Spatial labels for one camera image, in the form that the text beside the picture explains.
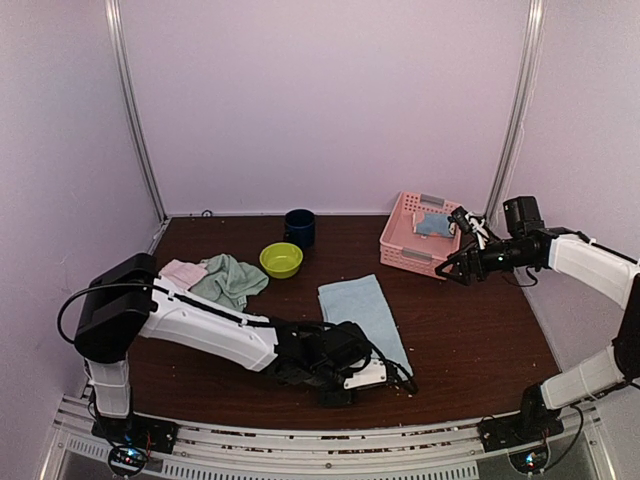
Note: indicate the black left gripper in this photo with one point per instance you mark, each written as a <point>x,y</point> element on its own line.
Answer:
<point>327,399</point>

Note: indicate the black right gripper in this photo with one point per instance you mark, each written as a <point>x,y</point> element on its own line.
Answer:
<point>463,258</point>

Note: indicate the patterned blue pastel towel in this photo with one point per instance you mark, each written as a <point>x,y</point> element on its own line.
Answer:
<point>433,224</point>

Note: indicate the light blue towel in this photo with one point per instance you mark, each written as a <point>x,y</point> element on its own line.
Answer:
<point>362,301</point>

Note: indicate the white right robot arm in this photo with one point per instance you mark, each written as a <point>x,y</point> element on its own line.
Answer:
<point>602,303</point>

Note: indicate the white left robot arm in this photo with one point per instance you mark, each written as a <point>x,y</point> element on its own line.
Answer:
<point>133,299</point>

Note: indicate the pink perforated plastic basket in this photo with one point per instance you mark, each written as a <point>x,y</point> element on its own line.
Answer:
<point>400,247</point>

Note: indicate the lime green bowl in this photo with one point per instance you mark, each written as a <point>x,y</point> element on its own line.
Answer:
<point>281,260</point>

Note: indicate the mint green towel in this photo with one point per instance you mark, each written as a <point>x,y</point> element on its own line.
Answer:
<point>228,282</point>

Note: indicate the dark blue mug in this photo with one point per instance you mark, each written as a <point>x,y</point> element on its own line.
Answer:
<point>299,228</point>

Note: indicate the pink towel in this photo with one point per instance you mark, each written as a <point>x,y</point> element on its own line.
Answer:
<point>184,275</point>

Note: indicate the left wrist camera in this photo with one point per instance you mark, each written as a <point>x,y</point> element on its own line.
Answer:
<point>374,373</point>

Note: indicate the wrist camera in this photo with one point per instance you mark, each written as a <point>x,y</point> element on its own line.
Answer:
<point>471,224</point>
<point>374,373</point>

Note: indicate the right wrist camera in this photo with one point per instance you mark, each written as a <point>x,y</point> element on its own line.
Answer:
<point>471,224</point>

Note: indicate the right aluminium frame post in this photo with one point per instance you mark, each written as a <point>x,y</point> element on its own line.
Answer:
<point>524,92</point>

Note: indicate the aluminium frame post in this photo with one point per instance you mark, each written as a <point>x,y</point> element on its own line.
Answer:
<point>118,42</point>
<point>524,92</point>

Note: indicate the aluminium front rail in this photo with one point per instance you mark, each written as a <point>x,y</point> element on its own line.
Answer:
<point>450,450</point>

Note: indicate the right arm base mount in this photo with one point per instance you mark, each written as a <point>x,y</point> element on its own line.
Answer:
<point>525,442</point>

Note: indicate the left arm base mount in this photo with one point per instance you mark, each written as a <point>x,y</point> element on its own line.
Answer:
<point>133,441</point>

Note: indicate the left aluminium frame post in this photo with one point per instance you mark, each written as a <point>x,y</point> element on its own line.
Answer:
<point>118,42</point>

